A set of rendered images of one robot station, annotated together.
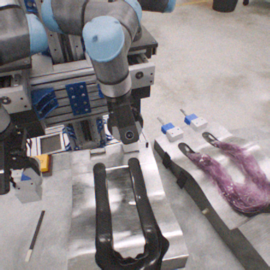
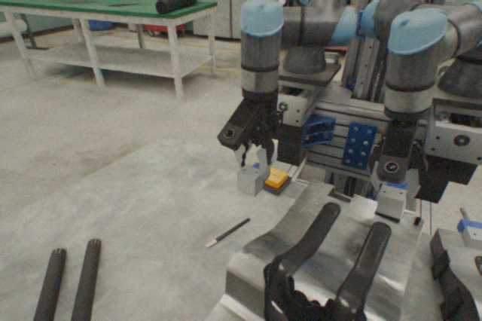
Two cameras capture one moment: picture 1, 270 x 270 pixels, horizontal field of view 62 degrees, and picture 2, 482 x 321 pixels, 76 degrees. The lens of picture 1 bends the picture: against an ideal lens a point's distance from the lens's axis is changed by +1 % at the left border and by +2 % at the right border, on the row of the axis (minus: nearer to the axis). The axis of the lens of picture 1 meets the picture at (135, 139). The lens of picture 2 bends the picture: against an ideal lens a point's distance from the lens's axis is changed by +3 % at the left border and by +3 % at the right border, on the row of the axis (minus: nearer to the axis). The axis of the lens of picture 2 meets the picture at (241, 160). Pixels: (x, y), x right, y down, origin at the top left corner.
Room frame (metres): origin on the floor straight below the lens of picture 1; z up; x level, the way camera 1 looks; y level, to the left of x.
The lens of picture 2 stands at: (-0.13, -0.12, 1.37)
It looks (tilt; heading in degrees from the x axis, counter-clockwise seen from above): 34 degrees down; 46
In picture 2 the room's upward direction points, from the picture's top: straight up
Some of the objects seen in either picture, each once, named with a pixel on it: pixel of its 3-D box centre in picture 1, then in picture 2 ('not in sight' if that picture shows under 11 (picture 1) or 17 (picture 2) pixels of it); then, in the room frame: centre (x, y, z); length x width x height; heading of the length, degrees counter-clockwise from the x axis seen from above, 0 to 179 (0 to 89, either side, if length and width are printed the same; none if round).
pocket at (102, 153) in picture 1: (98, 156); (340, 200); (0.44, 0.12, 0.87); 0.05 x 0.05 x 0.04; 11
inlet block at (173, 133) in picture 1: (167, 128); (470, 227); (0.59, -0.12, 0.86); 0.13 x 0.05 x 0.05; 28
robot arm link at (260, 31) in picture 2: not in sight; (260, 35); (0.31, 0.29, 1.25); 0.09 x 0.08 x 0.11; 39
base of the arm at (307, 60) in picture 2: not in sight; (305, 53); (0.80, 0.52, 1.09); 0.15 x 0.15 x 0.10
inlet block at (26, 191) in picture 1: (31, 176); (260, 171); (0.33, 0.29, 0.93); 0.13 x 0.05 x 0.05; 11
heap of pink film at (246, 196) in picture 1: (232, 169); not in sight; (0.38, -0.29, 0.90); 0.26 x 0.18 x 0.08; 28
